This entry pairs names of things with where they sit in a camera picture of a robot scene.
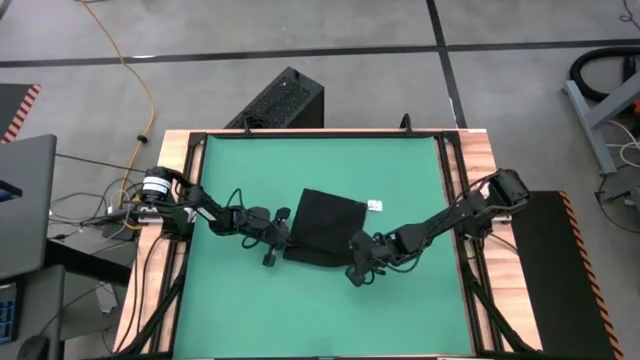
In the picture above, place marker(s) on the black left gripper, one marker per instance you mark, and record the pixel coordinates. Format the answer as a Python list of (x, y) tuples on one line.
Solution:
[(265, 225)]

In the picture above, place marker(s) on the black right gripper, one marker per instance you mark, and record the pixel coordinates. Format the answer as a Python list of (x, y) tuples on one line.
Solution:
[(377, 250)]

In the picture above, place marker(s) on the black towel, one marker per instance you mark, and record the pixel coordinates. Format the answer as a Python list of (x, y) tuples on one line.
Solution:
[(325, 225)]

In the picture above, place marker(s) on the white towel tag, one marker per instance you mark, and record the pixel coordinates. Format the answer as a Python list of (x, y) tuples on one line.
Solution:
[(375, 205)]

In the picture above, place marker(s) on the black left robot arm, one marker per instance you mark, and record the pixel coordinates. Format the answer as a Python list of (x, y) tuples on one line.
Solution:
[(205, 212)]

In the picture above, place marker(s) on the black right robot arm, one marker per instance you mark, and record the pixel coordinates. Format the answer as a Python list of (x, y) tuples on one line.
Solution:
[(450, 215)]

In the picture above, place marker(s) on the green table mat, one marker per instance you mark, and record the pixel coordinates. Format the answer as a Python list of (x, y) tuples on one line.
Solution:
[(390, 165)]

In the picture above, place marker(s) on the black computer tower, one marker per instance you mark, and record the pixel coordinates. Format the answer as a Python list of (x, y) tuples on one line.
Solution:
[(285, 100)]

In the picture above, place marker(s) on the black table clamp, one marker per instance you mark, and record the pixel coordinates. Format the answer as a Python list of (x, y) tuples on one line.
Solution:
[(406, 122)]

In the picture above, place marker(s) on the black hazard-striped floor mat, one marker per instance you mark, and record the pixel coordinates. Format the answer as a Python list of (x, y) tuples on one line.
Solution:
[(550, 275), (12, 107)]

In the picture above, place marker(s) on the black side table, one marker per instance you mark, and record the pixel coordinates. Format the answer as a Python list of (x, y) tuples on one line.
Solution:
[(85, 265)]

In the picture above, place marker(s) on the grey desk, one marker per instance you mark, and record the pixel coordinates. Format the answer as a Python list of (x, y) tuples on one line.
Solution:
[(45, 310)]

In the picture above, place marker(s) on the grey laptop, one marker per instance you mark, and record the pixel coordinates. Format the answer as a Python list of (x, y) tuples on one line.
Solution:
[(25, 220)]

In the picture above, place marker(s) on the grey metal stand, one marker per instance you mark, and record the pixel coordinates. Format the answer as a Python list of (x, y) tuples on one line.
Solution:
[(592, 135)]

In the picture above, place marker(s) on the black computer mouse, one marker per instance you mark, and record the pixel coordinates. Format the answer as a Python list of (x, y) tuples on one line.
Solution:
[(32, 349)]

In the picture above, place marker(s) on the small black device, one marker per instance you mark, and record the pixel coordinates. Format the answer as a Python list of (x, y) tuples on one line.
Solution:
[(10, 192)]

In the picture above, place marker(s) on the orange object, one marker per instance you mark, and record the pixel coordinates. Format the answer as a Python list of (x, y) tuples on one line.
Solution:
[(636, 106)]

